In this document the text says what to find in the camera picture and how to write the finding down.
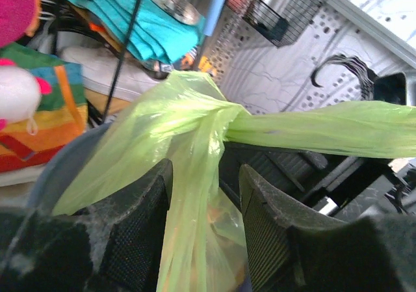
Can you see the teal folded cloth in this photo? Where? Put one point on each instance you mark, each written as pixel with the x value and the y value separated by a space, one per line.
pixel 156 35

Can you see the blue trash bin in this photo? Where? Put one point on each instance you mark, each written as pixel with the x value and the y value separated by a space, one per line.
pixel 62 169

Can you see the green trash bag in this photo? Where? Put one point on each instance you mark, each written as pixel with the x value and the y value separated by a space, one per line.
pixel 187 120

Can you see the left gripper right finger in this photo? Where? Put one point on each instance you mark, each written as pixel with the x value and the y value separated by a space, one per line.
pixel 292 247

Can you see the white pink plush doll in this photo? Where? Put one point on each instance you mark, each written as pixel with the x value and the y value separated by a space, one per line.
pixel 21 93

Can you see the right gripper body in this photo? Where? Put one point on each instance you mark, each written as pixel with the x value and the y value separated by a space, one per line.
pixel 373 191

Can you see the wooden shelf rack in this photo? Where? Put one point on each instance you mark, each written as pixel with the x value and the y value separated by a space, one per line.
pixel 95 115

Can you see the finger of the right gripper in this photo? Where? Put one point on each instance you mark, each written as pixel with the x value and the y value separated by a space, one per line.
pixel 304 175

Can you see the black wire basket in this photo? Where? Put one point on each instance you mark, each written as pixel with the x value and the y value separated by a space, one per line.
pixel 281 22

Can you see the magenta cloth bag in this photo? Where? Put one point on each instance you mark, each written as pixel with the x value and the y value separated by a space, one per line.
pixel 16 16

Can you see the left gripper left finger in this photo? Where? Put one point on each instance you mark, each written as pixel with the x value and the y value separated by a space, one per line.
pixel 114 244

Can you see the blue floor mop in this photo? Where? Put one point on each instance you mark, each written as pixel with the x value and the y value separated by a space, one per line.
pixel 212 17

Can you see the rainbow striped bag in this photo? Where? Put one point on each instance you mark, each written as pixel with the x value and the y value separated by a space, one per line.
pixel 61 115

